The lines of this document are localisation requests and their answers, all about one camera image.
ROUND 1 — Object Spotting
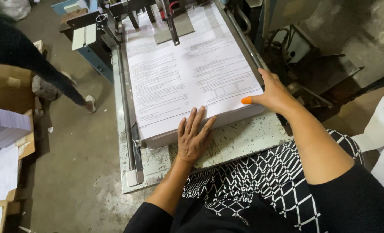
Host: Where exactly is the person's left hand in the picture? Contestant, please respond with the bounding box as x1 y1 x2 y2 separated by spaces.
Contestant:
177 106 218 164

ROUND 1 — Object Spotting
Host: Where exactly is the person's right hand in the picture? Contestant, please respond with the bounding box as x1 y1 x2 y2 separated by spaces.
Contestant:
241 68 298 114

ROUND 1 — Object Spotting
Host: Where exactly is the stack of printed white sheets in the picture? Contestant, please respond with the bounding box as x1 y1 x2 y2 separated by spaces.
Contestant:
123 3 265 149

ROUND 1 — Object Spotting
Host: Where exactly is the white electrical box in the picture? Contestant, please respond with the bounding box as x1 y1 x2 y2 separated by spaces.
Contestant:
272 26 313 64

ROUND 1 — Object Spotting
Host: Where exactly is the grey metal side rod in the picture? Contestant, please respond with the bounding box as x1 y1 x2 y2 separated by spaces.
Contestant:
116 45 137 172

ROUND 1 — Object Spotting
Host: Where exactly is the black white patterned garment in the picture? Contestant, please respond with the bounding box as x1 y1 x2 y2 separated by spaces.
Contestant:
182 129 364 233

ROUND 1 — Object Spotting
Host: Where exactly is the grey metal plate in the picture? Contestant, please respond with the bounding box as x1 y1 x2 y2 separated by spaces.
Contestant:
152 12 196 45

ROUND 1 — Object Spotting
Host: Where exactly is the black metal feeder bar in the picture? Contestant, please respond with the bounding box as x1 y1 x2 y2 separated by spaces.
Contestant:
161 0 181 46

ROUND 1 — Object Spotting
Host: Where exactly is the blue machine body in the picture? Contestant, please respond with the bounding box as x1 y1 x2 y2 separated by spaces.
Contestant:
51 0 115 84

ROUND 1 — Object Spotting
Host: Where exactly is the person's black top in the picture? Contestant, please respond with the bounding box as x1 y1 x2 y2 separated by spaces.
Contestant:
123 164 384 233

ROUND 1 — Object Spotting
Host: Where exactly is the small brown cardboard box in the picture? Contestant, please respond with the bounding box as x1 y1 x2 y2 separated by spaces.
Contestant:
15 109 36 160

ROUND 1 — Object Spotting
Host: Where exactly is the stack of lavender paper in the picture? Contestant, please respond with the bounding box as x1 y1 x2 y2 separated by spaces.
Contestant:
0 108 33 148

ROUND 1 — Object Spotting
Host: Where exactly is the clear plastic bag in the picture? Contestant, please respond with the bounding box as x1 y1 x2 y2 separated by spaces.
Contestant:
0 0 32 22

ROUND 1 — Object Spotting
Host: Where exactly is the steel side guide rail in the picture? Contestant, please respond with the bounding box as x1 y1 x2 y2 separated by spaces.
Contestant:
226 9 265 88

